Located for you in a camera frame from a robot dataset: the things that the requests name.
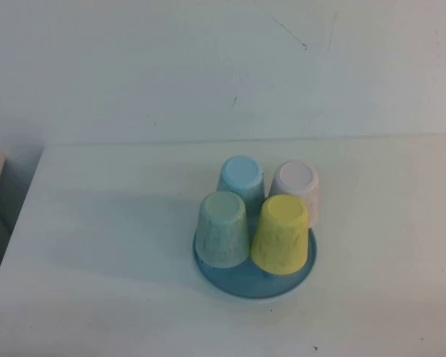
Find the pink plastic cup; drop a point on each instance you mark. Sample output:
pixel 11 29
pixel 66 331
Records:
pixel 295 178

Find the blue round cup stand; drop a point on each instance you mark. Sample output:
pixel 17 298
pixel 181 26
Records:
pixel 252 286

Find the green plastic cup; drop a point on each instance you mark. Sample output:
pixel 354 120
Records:
pixel 223 223

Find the yellow plastic cup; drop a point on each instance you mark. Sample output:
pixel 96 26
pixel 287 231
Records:
pixel 282 230

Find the blue plastic cup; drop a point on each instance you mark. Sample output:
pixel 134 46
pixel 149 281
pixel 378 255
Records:
pixel 241 173

